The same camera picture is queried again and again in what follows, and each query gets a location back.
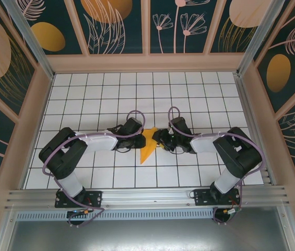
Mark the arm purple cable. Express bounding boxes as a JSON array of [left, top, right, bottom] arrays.
[[168, 106, 265, 225], [41, 109, 147, 228]]

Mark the aluminium side rail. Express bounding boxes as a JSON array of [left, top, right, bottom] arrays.
[[234, 74, 278, 186]]

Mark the grey slotted cable duct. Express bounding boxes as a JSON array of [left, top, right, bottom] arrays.
[[15, 208, 216, 220]]

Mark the grey metal sheet panel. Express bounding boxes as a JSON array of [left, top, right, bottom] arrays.
[[0, 218, 295, 251]]

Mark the small controller circuit board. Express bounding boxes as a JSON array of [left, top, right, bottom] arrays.
[[221, 206, 242, 218], [66, 208, 96, 219]]

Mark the aluminium mounting rail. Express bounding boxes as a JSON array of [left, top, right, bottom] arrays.
[[5, 185, 291, 210]]

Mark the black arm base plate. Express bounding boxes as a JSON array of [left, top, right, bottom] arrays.
[[193, 188, 242, 207], [54, 189, 103, 209]]

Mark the orange paper sheet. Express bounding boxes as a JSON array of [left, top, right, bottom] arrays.
[[139, 127, 163, 165]]

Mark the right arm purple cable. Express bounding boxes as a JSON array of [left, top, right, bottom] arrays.
[[168, 106, 265, 225]]

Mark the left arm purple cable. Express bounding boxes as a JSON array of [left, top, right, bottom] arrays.
[[41, 109, 147, 228]]

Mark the aluminium frame post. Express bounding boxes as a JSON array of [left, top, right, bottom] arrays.
[[235, 0, 286, 76], [1, 0, 55, 81]]

